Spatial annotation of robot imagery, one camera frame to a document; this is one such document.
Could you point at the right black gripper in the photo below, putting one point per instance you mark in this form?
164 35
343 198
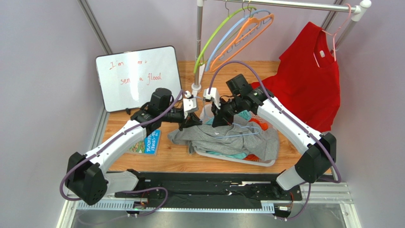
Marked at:
219 111

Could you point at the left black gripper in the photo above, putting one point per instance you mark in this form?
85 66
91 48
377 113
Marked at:
190 120

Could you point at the grey t shirt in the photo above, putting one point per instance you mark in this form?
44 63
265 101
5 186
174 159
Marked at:
265 145

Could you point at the light blue wire hanger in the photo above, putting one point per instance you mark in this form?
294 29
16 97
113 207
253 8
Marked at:
254 130

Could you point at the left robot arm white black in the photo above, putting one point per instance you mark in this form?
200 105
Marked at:
88 177

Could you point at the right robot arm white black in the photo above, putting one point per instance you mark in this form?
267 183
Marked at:
318 151

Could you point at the teal t shirt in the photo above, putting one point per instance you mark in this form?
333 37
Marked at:
242 114

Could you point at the orange t shirt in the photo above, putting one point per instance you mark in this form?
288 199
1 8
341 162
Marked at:
263 126

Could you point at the red t shirt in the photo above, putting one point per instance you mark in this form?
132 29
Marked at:
310 92

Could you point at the blue plastic notched hanger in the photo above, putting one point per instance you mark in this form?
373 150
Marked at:
231 31

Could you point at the orange hanger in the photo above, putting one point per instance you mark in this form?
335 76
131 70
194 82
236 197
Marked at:
243 34

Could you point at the green hanger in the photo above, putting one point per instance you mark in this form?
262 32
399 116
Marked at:
218 31

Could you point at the white plastic laundry basket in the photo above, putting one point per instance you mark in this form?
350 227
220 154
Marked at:
259 163

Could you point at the blue treehouse book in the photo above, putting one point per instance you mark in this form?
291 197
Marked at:
149 146

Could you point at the white dry-erase board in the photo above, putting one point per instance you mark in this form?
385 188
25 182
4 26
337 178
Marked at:
128 79

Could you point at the metal clothes rack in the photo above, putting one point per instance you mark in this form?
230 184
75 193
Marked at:
356 13

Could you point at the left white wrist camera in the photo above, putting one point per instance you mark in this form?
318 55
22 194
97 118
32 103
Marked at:
189 104

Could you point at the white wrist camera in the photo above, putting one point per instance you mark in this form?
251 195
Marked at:
189 104
212 95

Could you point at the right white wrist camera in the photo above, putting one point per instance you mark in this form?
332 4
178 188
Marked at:
212 95

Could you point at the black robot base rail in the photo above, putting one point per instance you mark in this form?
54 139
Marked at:
213 191

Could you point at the pink wire hanger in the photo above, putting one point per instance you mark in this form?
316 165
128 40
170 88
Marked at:
328 20

